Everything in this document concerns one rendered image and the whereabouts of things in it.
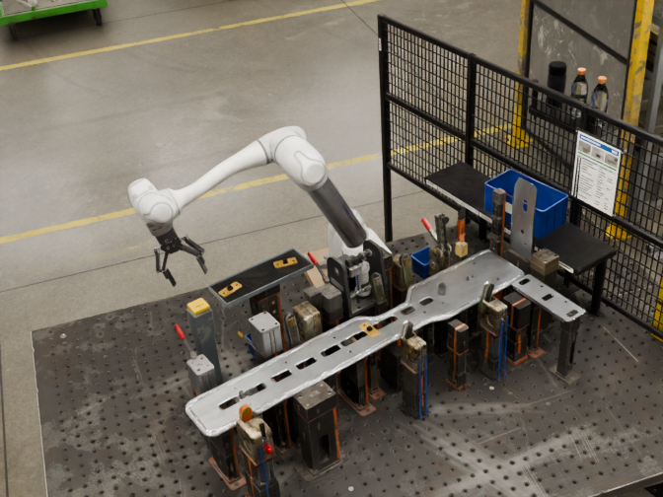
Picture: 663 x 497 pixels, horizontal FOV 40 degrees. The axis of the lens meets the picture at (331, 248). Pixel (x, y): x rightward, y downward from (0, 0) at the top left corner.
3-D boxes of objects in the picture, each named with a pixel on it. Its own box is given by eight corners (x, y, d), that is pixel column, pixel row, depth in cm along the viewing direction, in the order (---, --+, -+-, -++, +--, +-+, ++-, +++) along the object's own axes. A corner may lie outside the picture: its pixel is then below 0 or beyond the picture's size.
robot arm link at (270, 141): (252, 131, 345) (267, 146, 335) (293, 113, 350) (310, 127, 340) (259, 160, 353) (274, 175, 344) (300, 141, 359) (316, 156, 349)
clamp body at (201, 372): (210, 453, 322) (194, 379, 301) (195, 434, 329) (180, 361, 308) (233, 440, 326) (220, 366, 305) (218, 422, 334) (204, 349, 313)
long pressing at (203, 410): (212, 446, 286) (211, 442, 285) (180, 405, 301) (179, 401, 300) (529, 275, 346) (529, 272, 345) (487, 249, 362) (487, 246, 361)
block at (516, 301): (513, 369, 347) (517, 312, 330) (493, 353, 354) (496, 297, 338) (531, 358, 351) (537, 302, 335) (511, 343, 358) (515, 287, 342)
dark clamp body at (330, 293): (333, 382, 347) (328, 304, 325) (314, 363, 356) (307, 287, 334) (356, 370, 352) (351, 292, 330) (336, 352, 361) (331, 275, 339)
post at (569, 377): (568, 386, 338) (576, 326, 321) (547, 369, 345) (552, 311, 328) (580, 378, 340) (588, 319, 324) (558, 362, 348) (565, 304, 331)
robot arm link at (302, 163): (380, 245, 391) (407, 270, 375) (351, 269, 390) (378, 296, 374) (297, 124, 339) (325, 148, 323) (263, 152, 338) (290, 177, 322)
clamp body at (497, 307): (492, 388, 340) (496, 316, 319) (471, 370, 348) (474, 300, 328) (510, 377, 344) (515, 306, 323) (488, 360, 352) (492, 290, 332)
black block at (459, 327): (459, 396, 337) (460, 337, 320) (440, 381, 344) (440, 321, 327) (475, 388, 340) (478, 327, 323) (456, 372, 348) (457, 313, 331)
